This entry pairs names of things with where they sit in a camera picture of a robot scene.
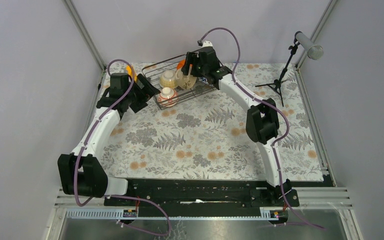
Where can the black wire dish rack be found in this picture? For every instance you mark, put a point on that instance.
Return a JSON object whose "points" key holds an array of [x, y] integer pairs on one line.
{"points": [[153, 73]]}

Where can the cream white bowl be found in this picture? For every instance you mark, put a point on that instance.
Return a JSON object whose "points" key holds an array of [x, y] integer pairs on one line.
{"points": [[185, 82]]}

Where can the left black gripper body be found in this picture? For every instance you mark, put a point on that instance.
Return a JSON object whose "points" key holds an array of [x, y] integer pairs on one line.
{"points": [[138, 97]]}

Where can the blue patterned bowl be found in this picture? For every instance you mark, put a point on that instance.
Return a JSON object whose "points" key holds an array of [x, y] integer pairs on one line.
{"points": [[206, 81]]}

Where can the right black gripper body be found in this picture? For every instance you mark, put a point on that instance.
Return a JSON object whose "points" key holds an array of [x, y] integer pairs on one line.
{"points": [[200, 70]]}

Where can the red patterned white bowl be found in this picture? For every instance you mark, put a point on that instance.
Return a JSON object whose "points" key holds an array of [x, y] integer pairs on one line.
{"points": [[168, 97]]}

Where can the yellow dotted white bowl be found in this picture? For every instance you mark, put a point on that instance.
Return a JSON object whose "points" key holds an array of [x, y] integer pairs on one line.
{"points": [[168, 79]]}

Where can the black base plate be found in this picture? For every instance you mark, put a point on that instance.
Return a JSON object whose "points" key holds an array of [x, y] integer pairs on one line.
{"points": [[203, 198]]}

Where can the orange bowl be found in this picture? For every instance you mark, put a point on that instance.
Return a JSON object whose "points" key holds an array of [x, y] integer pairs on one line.
{"points": [[180, 64]]}

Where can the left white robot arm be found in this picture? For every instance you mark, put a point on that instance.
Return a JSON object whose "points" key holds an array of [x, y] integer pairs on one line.
{"points": [[80, 171]]}

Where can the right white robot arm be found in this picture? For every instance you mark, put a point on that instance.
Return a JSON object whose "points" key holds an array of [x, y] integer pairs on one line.
{"points": [[262, 115]]}

